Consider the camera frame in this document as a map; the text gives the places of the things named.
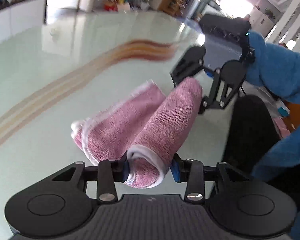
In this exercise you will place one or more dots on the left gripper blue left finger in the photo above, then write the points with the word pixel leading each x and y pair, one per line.
pixel 117 170

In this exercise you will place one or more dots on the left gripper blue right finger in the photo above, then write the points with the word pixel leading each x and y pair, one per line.
pixel 181 169

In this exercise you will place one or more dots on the pink terry towel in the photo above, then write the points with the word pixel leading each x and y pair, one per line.
pixel 147 127

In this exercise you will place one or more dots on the white low tv cabinet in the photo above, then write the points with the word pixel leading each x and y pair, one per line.
pixel 20 16

